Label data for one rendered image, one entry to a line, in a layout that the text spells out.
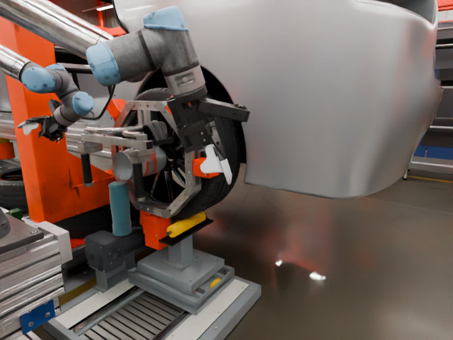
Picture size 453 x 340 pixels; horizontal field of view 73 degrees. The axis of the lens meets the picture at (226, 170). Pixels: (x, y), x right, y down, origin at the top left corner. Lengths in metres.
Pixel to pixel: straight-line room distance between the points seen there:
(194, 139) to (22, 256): 0.55
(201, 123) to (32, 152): 1.17
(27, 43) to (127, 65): 1.10
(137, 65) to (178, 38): 0.09
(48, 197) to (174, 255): 0.70
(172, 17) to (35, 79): 0.60
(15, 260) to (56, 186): 0.83
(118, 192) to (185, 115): 0.93
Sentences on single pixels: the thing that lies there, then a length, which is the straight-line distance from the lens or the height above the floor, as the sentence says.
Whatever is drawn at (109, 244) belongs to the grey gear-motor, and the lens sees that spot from 1.74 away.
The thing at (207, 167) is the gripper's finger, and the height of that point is 1.01.
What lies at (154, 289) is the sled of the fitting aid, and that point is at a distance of 1.81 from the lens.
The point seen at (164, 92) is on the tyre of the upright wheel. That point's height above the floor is 1.16.
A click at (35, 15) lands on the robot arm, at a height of 1.31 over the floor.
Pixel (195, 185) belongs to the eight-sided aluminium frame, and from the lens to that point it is 1.33.
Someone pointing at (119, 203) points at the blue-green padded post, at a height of 0.65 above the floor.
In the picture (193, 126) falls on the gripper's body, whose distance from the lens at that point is 0.63.
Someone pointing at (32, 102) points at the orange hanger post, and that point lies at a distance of 1.66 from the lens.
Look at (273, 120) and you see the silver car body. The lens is 1.31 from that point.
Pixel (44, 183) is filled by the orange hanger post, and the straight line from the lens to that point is 1.71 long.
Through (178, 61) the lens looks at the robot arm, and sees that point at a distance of 0.61.
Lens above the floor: 1.16
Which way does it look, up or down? 14 degrees down
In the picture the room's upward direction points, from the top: straight up
